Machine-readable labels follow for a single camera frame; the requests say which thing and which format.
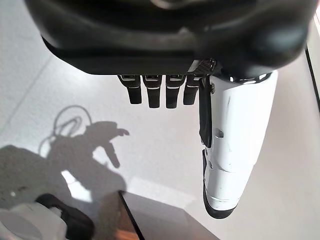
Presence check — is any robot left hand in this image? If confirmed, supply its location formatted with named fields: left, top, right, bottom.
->
left=23, top=0, right=318, bottom=220

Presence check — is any brown glossy stool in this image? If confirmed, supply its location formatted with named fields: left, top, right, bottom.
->
left=116, top=189, right=221, bottom=240

